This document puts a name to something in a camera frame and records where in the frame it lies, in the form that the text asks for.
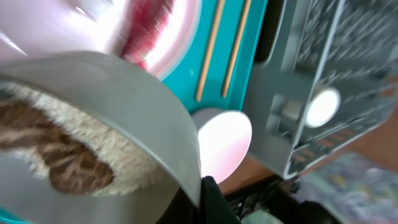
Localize pink round plate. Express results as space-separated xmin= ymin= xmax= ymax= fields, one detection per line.
xmin=1 ymin=0 xmax=200 ymax=80

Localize teal plastic tray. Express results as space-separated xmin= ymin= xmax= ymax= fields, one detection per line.
xmin=162 ymin=0 xmax=267 ymax=113

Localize grey bowl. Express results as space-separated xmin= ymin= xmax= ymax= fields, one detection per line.
xmin=1 ymin=52 xmax=201 ymax=223

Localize right wooden chopstick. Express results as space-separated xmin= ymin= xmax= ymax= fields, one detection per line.
xmin=221 ymin=0 xmax=252 ymax=98

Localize grey dish rack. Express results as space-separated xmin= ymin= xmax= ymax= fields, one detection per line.
xmin=243 ymin=0 xmax=397 ymax=179

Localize rice and food scraps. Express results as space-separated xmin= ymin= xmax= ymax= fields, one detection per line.
xmin=1 ymin=82 xmax=165 ymax=196

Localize wooden chopstick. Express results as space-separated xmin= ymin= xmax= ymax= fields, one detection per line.
xmin=221 ymin=0 xmax=252 ymax=98
xmin=195 ymin=0 xmax=225 ymax=102

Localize left wooden chopstick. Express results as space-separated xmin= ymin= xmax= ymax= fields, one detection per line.
xmin=195 ymin=0 xmax=225 ymax=102

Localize beige ceramic cup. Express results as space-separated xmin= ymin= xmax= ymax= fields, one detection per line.
xmin=284 ymin=85 xmax=341 ymax=129

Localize pink bowl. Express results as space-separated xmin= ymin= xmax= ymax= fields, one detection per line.
xmin=192 ymin=108 xmax=252 ymax=184

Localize red snack wrapper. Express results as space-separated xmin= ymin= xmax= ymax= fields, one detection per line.
xmin=121 ymin=0 xmax=175 ymax=70

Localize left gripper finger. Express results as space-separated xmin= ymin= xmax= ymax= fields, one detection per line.
xmin=200 ymin=176 xmax=241 ymax=224

